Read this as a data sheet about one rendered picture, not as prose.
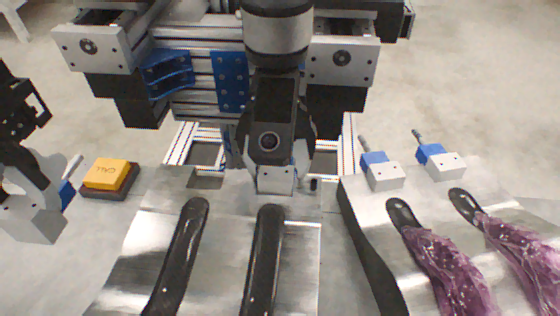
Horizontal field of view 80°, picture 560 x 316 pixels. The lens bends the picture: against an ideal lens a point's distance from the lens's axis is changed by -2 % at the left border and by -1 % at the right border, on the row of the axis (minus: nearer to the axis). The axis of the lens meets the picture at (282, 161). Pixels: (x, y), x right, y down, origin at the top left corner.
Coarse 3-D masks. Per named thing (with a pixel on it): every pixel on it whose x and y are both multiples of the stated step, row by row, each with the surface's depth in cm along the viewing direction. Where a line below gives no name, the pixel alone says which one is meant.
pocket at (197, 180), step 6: (192, 174) 53; (198, 174) 54; (204, 174) 54; (210, 174) 54; (216, 174) 54; (222, 174) 54; (192, 180) 53; (198, 180) 55; (204, 180) 55; (210, 180) 55; (216, 180) 55; (222, 180) 55; (186, 186) 51; (192, 186) 54; (198, 186) 54; (204, 186) 54; (210, 186) 54; (216, 186) 54
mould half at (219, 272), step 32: (160, 192) 50; (192, 192) 50; (224, 192) 50; (256, 192) 50; (320, 192) 50; (160, 224) 46; (224, 224) 46; (288, 224) 46; (128, 256) 43; (160, 256) 43; (224, 256) 43; (288, 256) 43; (128, 288) 40; (192, 288) 41; (224, 288) 41; (288, 288) 41
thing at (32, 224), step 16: (80, 160) 49; (64, 176) 46; (64, 192) 44; (0, 208) 40; (16, 208) 40; (32, 208) 40; (64, 208) 44; (0, 224) 40; (16, 224) 39; (32, 224) 39; (48, 224) 41; (64, 224) 44; (16, 240) 42; (32, 240) 42; (48, 240) 41
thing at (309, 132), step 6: (306, 120) 42; (306, 126) 42; (312, 126) 43; (306, 132) 43; (312, 132) 43; (300, 138) 44; (306, 138) 44; (312, 138) 44; (312, 144) 44; (312, 150) 45; (312, 156) 46
